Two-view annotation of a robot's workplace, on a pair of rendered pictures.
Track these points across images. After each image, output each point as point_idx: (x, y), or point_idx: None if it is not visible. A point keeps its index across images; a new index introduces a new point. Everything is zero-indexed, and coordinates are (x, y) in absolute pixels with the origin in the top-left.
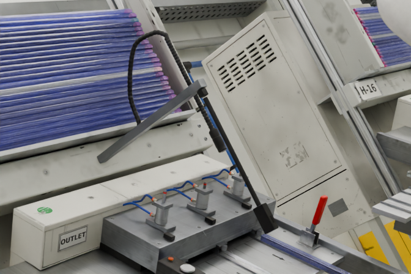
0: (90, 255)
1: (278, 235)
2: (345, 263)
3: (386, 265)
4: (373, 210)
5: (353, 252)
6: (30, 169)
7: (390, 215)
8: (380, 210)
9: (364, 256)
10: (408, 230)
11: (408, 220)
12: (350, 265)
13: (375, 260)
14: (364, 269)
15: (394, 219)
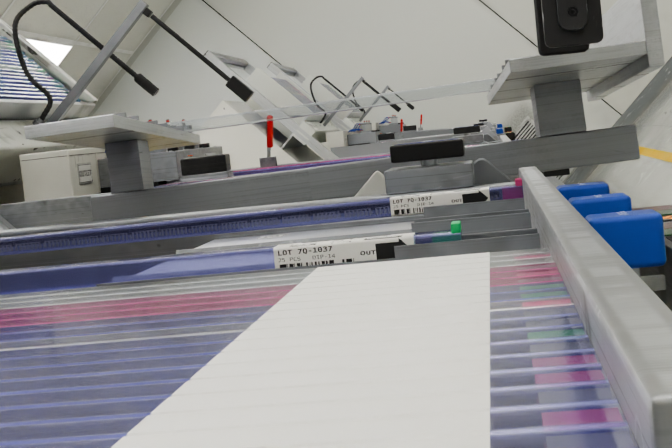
0: None
1: None
2: (6, 266)
3: (108, 220)
4: (30, 134)
5: (15, 230)
6: None
7: (73, 125)
8: (45, 126)
9: (47, 226)
10: (129, 214)
11: (118, 123)
12: (20, 263)
13: (77, 223)
14: (57, 254)
15: (86, 129)
